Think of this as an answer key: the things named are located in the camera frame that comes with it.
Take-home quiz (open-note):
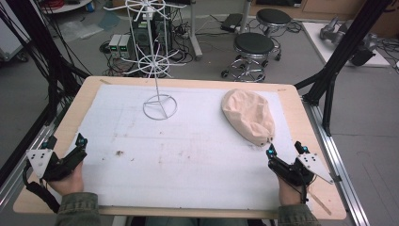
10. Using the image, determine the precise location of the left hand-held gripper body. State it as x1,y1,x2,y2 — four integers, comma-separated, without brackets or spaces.
25,144,88,183

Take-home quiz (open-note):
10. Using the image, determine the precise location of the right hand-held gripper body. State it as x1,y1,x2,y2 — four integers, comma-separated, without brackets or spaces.
267,153,335,187

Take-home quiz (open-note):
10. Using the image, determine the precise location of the beige fabric hat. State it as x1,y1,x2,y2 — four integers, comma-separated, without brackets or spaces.
220,88,277,148

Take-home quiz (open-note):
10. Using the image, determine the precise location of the white wire hat rack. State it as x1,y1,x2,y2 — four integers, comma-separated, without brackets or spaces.
103,0,188,121

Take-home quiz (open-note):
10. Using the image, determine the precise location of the person's left hand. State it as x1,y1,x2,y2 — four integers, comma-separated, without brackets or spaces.
48,161,85,197

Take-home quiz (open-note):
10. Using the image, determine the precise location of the person's right hand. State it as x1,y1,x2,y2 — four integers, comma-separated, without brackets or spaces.
277,174,307,207

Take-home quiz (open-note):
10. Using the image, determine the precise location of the thin wooden stick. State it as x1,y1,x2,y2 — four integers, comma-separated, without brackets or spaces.
308,189,333,217

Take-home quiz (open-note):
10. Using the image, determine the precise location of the white table mat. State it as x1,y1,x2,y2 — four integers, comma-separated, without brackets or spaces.
67,83,303,211

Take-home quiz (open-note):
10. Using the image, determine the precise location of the grey power supply unit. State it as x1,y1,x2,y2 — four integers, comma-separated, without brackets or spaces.
108,34,122,58
118,34,133,59

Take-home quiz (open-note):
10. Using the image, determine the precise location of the white platform board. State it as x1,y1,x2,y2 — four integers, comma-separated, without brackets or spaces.
301,22,391,68

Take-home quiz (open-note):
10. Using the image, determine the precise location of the large black round stool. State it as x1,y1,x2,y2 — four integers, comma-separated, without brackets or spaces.
220,31,280,84

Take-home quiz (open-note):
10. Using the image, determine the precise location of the white cabinet on wheels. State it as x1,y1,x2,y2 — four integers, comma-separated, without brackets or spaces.
0,12,30,62

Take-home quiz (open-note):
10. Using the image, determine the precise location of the clear plastic sheet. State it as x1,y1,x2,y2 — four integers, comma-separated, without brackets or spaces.
58,20,105,41

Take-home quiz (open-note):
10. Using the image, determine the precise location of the grey robot device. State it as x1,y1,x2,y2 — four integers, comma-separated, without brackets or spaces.
319,16,379,67

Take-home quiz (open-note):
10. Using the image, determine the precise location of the black computer tower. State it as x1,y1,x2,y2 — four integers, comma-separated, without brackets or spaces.
131,5,173,49

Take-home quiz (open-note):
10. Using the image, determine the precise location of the small black round stool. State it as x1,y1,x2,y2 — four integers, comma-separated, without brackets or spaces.
255,8,294,36

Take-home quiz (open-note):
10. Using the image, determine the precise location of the black flat box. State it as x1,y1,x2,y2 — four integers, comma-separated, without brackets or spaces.
219,12,245,33

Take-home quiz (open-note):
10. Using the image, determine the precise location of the white round table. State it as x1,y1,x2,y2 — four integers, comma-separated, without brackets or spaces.
40,0,94,15

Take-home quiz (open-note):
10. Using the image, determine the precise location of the grey desk leg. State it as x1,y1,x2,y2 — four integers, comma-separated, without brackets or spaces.
187,0,203,61

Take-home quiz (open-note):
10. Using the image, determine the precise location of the thin black cable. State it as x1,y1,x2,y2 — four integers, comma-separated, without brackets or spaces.
299,175,311,204

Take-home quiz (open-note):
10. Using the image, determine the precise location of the black cable with sleeve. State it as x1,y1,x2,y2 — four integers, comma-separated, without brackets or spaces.
22,163,61,215

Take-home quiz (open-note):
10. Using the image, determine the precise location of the aluminium rail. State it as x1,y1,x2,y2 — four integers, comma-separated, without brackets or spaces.
301,95,372,226
0,103,73,211

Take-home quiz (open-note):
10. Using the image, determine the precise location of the black metal frame post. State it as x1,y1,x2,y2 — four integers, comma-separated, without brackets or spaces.
294,0,395,137
0,0,92,189

